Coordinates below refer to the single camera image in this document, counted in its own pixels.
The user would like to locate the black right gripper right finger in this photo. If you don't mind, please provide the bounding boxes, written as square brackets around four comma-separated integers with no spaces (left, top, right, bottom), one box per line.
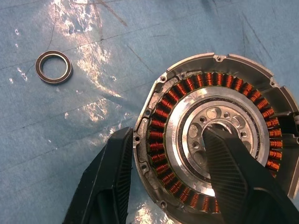
[202,127,299,224]

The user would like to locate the dark metal bearing ring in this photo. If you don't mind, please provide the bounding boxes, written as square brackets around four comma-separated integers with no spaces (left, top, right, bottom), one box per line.
[35,50,73,85]

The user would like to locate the silver motor housing copper windings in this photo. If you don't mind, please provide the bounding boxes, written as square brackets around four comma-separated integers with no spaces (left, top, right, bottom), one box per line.
[132,52,299,224]

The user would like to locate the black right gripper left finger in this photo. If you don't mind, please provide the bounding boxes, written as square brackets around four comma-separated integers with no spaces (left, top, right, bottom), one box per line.
[62,126,134,224]

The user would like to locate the blue plastic table cover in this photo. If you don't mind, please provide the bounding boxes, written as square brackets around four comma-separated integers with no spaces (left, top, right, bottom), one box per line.
[0,0,299,224]

